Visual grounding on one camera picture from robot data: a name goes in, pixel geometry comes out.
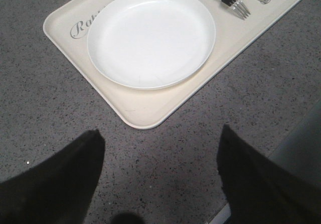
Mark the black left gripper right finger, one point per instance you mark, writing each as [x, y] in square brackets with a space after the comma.
[258, 190]

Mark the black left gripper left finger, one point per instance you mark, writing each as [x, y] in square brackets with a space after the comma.
[58, 190]

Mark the white round plate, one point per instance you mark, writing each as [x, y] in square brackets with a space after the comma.
[151, 44]

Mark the cream rabbit serving tray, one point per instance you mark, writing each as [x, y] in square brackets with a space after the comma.
[68, 28]

